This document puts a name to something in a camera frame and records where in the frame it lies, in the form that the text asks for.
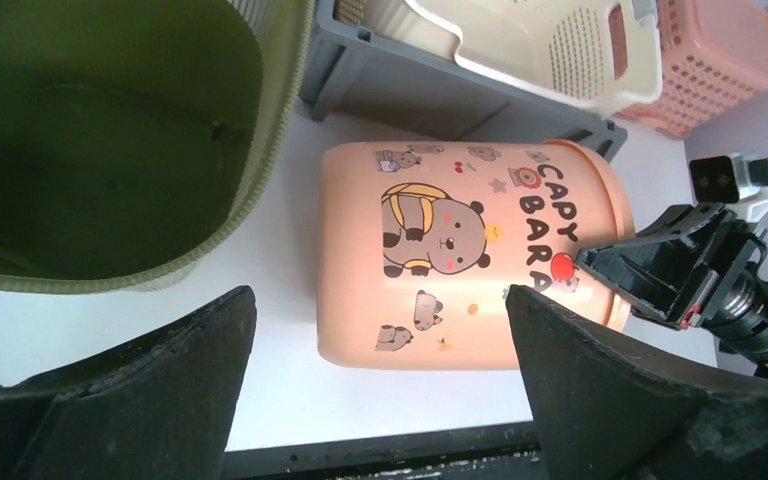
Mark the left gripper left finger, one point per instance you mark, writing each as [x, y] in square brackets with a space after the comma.
[159, 406]

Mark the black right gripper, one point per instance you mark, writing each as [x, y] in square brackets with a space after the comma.
[693, 267]

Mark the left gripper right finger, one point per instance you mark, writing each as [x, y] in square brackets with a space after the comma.
[607, 406]

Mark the pink perforated plastic basket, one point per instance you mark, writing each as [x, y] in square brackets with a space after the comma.
[714, 58]

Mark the orange plastic bucket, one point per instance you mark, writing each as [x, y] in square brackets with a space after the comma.
[420, 243]

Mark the green perforated waste bin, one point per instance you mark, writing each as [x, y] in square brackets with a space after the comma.
[137, 136]

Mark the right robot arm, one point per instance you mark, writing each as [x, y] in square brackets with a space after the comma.
[694, 267]

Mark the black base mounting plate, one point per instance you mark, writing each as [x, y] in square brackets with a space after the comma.
[504, 451]

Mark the cream perforated plastic basket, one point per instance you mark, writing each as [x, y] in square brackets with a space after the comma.
[597, 56]

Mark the grey plastic storage bin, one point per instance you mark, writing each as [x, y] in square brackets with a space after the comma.
[353, 71]

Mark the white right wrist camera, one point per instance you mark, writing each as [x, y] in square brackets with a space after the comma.
[725, 179]

